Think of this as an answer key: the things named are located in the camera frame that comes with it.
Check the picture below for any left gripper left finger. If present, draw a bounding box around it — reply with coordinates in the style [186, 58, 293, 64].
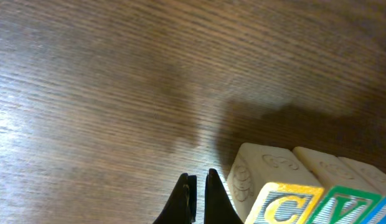
[153, 173, 197, 224]

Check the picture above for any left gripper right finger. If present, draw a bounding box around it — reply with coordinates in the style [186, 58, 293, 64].
[204, 169, 243, 224]

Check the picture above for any yellow C block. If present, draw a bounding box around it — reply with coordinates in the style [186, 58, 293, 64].
[227, 142, 324, 223]

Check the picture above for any green V block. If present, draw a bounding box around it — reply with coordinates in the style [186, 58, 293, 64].
[293, 147, 382, 224]

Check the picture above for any blue P block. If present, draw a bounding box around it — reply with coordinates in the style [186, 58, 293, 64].
[337, 156, 386, 224]

